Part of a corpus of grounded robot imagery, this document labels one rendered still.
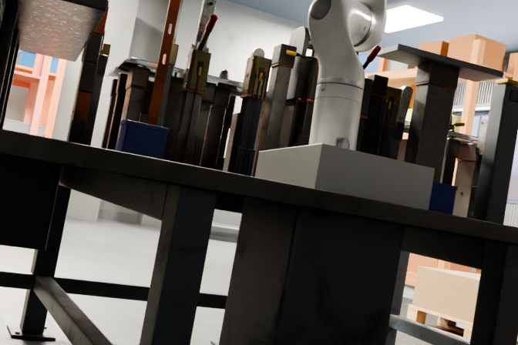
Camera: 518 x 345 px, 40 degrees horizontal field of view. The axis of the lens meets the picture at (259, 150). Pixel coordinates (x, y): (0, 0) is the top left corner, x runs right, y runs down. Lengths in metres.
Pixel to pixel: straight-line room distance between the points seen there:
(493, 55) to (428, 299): 2.34
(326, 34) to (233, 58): 8.84
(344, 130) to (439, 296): 3.18
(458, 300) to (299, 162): 3.23
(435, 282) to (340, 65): 3.23
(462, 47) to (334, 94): 4.52
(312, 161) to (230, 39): 9.09
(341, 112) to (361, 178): 0.22
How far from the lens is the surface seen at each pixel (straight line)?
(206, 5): 2.15
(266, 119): 2.11
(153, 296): 1.44
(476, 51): 6.02
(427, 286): 4.92
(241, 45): 10.69
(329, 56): 1.81
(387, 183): 1.66
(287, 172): 1.67
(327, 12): 1.78
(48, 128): 8.18
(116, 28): 9.32
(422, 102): 2.18
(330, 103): 1.78
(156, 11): 10.30
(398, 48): 2.10
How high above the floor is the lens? 0.66
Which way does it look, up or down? 4 degrees up
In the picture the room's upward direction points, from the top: 10 degrees clockwise
